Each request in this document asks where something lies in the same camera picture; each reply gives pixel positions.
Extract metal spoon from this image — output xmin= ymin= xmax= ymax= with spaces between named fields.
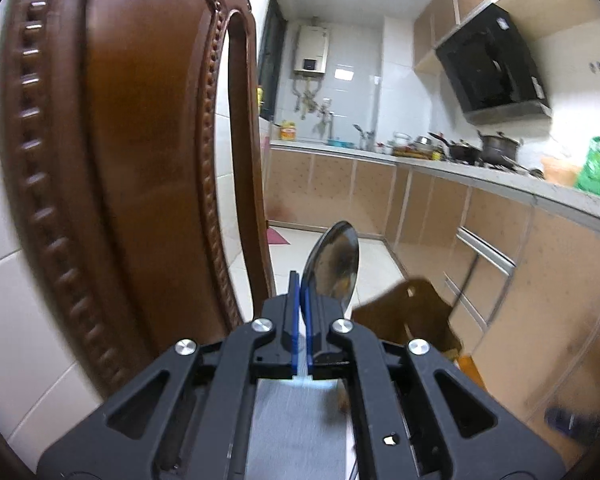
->
xmin=299 ymin=220 xmax=360 ymax=322

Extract tan upper kitchen cabinets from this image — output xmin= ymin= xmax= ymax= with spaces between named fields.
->
xmin=413 ymin=0 xmax=600 ymax=73

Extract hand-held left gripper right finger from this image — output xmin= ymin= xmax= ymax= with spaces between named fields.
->
xmin=302 ymin=287 xmax=566 ymax=480

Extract black range hood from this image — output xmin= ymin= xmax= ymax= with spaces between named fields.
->
xmin=435 ymin=3 xmax=552 ymax=123

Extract tan kitchen cabinets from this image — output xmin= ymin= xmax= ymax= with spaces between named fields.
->
xmin=413 ymin=0 xmax=600 ymax=73
xmin=264 ymin=147 xmax=600 ymax=431

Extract green plastic bag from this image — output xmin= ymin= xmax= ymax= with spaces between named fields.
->
xmin=575 ymin=135 xmax=600 ymax=201

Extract metal faucet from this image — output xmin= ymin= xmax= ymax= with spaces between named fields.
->
xmin=352 ymin=124 xmax=376 ymax=151

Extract orange bag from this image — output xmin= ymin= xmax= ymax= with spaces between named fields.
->
xmin=540 ymin=154 xmax=581 ymax=188

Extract woven wooden utensil holder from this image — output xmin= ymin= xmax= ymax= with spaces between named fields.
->
xmin=351 ymin=276 xmax=465 ymax=361

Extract carved wooden chair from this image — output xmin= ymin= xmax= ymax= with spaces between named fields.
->
xmin=0 ymin=0 xmax=277 ymax=406

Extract white water heater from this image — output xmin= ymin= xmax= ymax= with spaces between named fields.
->
xmin=293 ymin=25 xmax=331 ymax=75

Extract large dark cooking pot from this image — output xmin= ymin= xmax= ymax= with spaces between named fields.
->
xmin=478 ymin=131 xmax=523 ymax=166

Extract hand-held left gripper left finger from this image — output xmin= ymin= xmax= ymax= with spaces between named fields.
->
xmin=36 ymin=271 xmax=302 ymax=480

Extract speckled kitchen countertop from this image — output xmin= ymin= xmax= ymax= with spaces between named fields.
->
xmin=270 ymin=140 xmax=600 ymax=228

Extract black frying pan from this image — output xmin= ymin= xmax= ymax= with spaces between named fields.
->
xmin=428 ymin=132 xmax=482 ymax=163

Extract dark window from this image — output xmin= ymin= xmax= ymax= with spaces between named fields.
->
xmin=256 ymin=0 xmax=287 ymax=121

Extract tan lower kitchen cabinets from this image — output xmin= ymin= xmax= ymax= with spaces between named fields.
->
xmin=264 ymin=147 xmax=600 ymax=431

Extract water heater pipes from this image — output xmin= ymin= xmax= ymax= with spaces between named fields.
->
xmin=292 ymin=75 xmax=336 ymax=121

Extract dark blue slipper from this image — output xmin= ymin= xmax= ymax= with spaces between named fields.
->
xmin=545 ymin=407 xmax=597 ymax=444

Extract grey table cloth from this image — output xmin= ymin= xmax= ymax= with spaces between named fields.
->
xmin=247 ymin=380 xmax=353 ymax=480

